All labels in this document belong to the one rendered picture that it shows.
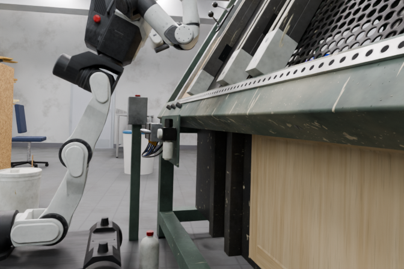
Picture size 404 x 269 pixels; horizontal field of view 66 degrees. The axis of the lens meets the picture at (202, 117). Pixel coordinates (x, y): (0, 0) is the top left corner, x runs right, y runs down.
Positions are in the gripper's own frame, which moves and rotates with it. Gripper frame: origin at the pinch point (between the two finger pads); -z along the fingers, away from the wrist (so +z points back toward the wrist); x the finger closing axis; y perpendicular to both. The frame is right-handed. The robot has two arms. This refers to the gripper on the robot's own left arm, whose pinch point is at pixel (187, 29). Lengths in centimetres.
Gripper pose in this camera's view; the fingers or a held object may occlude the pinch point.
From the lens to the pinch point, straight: 212.7
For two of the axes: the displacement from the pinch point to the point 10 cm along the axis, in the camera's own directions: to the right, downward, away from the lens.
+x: 4.1, 9.0, 1.2
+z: -8.7, 4.3, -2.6
